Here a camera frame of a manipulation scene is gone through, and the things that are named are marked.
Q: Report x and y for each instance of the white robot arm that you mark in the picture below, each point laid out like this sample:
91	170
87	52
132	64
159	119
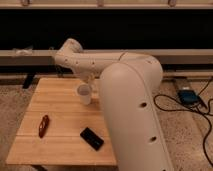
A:
126	83

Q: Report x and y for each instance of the black bracket foot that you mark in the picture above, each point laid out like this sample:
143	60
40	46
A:
28	80

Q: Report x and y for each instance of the blue power box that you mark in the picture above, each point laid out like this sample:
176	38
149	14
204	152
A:
188	97

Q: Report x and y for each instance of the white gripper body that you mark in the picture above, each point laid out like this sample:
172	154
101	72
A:
87	77

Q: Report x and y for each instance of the wooden table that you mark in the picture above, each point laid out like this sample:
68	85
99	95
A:
68	117

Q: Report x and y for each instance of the white ceramic cup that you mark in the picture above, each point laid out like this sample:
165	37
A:
84	92

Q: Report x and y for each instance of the black rectangular block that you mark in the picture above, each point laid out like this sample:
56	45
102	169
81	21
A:
92	139

